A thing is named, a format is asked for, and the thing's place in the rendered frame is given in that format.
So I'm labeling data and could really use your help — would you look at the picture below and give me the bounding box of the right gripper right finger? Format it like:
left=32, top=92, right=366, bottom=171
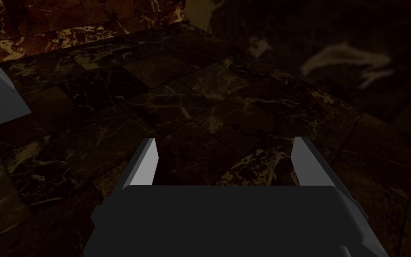
left=291, top=136, right=338, bottom=187

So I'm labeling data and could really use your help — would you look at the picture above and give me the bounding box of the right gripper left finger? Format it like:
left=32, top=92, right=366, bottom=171
left=121, top=137, right=160, bottom=191

